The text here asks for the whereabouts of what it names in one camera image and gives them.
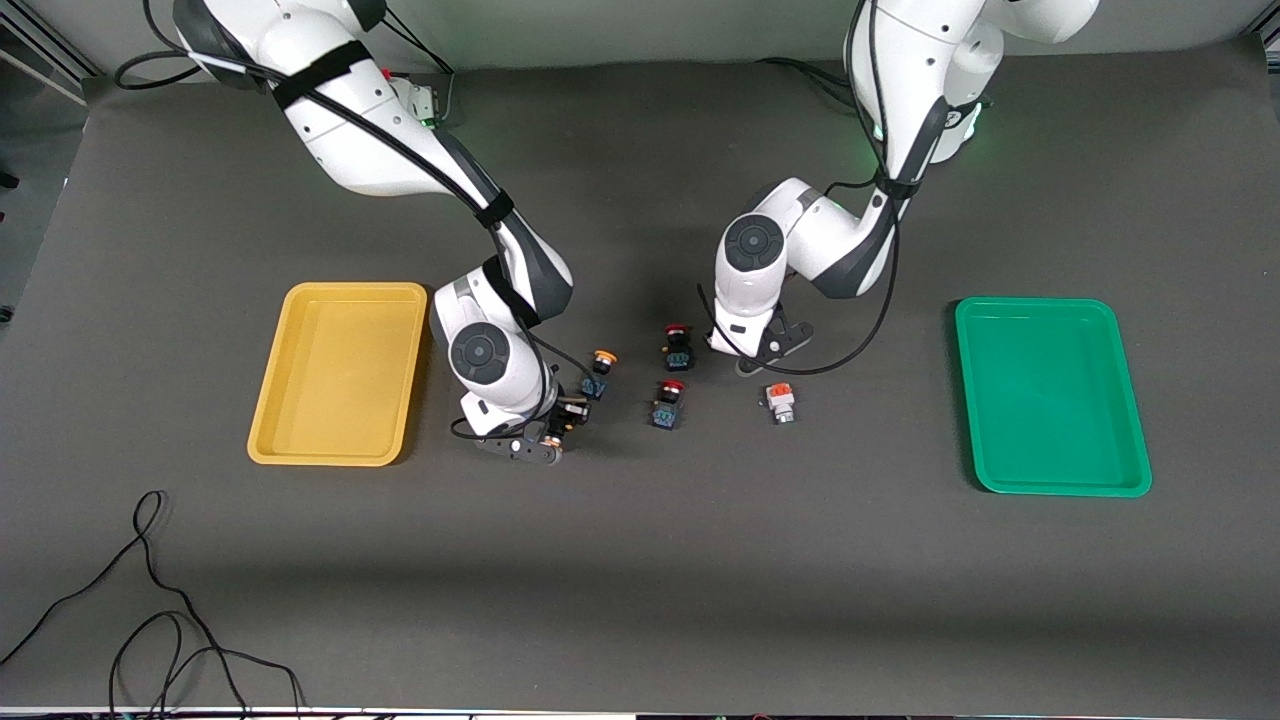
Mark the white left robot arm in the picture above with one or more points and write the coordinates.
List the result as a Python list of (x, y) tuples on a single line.
[(920, 60)]

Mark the green plastic tray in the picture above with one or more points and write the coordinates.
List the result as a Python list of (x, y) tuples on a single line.
[(1050, 440)]

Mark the green button with orange base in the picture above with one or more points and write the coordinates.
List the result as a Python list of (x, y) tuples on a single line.
[(781, 402)]

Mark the aluminium frame rail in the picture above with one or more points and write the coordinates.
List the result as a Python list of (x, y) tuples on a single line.
[(50, 65)]

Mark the red push button switch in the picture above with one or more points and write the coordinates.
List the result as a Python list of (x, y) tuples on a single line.
[(677, 347), (668, 405)]

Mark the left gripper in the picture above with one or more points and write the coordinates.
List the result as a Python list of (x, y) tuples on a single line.
[(708, 336)]

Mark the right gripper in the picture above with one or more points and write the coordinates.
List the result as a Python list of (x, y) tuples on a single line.
[(571, 412)]

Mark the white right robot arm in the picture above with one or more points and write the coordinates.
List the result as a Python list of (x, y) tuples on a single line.
[(340, 120)]

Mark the yellow plastic tray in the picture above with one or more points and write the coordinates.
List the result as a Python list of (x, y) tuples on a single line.
[(340, 420)]

